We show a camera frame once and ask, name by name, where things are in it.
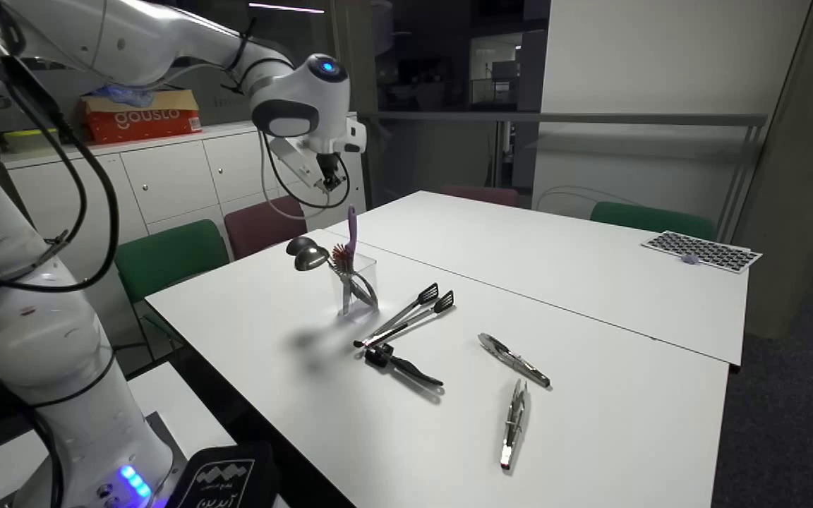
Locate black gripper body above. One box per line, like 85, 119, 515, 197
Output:
315, 152, 344, 193

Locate steel ladle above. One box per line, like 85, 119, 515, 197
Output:
289, 236, 377, 314

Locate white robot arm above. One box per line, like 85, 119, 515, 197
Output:
0, 0, 349, 508

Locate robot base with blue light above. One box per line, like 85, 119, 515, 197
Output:
59, 411, 182, 508

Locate black ladle in jar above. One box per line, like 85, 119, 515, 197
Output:
284, 236, 335, 274

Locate red spatula in jar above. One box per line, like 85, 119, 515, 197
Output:
333, 207, 357, 270

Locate long black-tipped tongs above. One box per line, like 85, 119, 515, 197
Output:
351, 281, 455, 351

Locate short black tongs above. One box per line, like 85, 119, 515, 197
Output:
363, 344, 443, 396

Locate steel tongs far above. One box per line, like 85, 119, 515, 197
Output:
477, 332, 553, 389

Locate steel tongs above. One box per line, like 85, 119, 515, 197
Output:
477, 332, 553, 389
498, 382, 528, 472

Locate steel tongs near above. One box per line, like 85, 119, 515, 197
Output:
498, 382, 528, 472

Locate maroon chair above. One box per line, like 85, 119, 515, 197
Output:
223, 197, 306, 256

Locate orange gousto box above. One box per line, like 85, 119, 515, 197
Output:
78, 90, 200, 143

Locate dark red chair far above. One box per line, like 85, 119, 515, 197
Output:
440, 187, 521, 207

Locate green chair left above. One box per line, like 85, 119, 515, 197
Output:
116, 221, 227, 303

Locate green chair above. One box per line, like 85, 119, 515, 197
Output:
116, 221, 227, 303
589, 200, 713, 239

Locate black control box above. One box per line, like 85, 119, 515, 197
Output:
167, 447, 280, 508

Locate green chair far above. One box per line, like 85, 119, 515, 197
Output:
589, 200, 713, 239

